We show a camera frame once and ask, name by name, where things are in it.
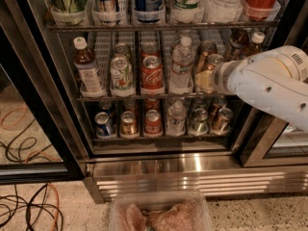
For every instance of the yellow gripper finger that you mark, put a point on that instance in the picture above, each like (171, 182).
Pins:
(203, 81)

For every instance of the orange can shelf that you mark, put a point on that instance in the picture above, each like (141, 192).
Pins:
(213, 61)
(204, 50)

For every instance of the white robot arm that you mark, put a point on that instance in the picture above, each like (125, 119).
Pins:
(272, 82)

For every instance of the water bottle middle shelf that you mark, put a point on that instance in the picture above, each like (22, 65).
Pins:
(183, 55)

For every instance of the water bottle shelf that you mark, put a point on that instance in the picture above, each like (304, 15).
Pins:
(183, 55)
(223, 11)
(176, 118)

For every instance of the silver green can bottom shelf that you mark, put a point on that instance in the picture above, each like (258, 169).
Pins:
(198, 122)

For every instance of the gold can bottom right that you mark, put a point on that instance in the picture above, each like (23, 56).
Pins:
(221, 123)

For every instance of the water bottle bottom shelf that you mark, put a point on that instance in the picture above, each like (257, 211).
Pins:
(176, 118)

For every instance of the red cola can middle shelf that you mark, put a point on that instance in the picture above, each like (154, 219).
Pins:
(151, 73)

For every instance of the red can bottom shelf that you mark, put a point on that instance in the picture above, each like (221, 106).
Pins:
(153, 122)

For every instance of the stainless steel fridge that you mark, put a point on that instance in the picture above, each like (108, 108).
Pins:
(258, 155)

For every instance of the water bottle top shelf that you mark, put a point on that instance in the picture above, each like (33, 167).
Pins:
(223, 11)

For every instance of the white green soda can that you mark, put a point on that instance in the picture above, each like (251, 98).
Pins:
(121, 73)

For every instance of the gold can bottom shelf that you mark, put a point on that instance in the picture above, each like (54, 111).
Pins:
(129, 125)

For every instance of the blue can bottom shelf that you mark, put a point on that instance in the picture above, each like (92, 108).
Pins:
(104, 125)

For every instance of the tea bottle left middle shelf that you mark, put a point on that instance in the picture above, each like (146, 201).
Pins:
(86, 64)

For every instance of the glass fridge door left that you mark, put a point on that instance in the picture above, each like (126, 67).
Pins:
(36, 145)

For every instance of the tea bottle right rear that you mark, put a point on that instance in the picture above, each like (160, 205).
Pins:
(238, 39)

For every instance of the tea bottle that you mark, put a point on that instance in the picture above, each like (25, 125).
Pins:
(254, 46)
(238, 39)

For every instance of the tea bottle right front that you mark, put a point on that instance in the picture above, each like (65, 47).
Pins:
(254, 46)

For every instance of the clear plastic bin with cloth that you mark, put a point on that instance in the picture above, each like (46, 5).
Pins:
(160, 211)

